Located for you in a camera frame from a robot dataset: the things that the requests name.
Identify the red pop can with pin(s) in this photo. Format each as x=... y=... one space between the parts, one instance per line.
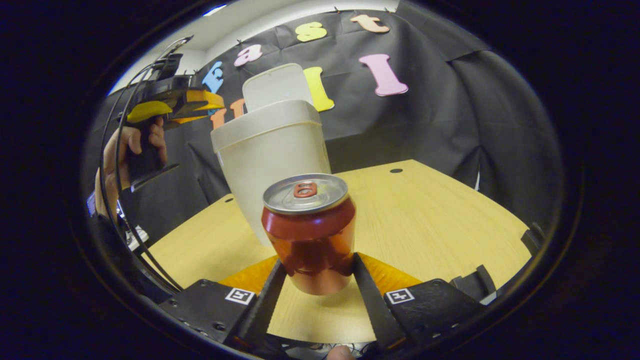
x=310 y=235

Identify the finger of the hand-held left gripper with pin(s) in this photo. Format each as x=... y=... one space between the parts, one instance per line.
x=200 y=102

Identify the large ceiling light panel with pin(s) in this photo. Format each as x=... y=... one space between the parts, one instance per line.
x=215 y=10

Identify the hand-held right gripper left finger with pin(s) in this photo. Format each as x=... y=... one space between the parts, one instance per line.
x=260 y=305

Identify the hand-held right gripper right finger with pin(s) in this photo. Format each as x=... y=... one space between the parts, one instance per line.
x=372 y=305

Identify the black bracket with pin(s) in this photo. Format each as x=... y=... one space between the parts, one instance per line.
x=472 y=285
x=534 y=240

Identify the black backdrop cloth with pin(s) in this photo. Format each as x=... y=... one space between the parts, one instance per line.
x=425 y=130

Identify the white desktop garbage bin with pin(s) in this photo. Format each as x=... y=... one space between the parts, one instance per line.
x=270 y=150

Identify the wooden desktop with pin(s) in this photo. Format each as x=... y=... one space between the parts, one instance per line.
x=425 y=225

